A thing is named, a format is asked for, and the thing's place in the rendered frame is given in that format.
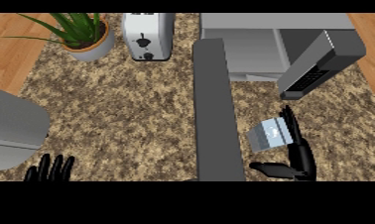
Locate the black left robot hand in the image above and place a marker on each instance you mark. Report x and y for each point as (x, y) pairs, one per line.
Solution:
(49, 171)

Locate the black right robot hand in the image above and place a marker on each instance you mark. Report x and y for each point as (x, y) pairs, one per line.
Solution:
(298, 155)

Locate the grey milk carton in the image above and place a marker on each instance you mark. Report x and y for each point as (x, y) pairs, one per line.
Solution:
(269, 135)

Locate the dark grey microwave door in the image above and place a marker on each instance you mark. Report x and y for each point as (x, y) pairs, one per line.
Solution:
(216, 112)

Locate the grey microwave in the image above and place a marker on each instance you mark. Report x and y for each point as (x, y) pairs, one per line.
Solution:
(288, 49)

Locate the grey plant pot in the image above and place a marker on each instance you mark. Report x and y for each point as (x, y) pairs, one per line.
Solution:
(93, 48)

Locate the green potted plant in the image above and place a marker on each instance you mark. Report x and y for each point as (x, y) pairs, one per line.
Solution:
(72, 28)

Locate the silver toaster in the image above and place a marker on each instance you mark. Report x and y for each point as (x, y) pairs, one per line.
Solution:
(148, 35)

